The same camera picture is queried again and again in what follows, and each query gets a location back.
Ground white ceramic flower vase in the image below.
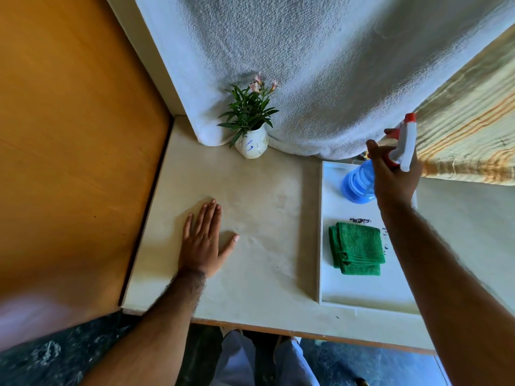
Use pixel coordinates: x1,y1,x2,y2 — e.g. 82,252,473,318
234,124,269,159

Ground white rectangular tray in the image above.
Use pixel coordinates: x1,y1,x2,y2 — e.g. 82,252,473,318
317,160,420,316

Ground person's left hand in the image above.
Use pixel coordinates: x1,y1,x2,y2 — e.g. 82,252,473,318
178,199,240,279

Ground person's left forearm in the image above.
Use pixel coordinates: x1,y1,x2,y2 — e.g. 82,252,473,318
80,269,208,386

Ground person's light grey trousers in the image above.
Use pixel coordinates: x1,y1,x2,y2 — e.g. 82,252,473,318
211,329,321,386

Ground person's right forearm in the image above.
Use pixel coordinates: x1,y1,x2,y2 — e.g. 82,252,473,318
380,200,515,386

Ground orange wooden door panel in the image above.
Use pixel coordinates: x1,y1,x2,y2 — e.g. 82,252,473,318
0,0,174,352

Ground folded green microfibre cloth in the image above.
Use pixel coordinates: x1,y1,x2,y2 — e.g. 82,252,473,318
328,222,386,276

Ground beige striped cloth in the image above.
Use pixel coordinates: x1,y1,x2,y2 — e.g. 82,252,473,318
414,24,515,186

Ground green plant with pink flowers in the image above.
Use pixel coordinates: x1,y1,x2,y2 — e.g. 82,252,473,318
217,73,280,148

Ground person's right hand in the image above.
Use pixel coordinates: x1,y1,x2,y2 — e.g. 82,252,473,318
365,128,424,214

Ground white terry towel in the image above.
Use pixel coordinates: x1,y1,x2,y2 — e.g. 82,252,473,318
133,0,515,161

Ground blue spray bottle white nozzle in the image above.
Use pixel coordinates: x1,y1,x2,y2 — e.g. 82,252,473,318
341,113,418,205

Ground scattered dark crumbs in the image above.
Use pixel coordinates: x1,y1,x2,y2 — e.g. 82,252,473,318
349,217,390,255

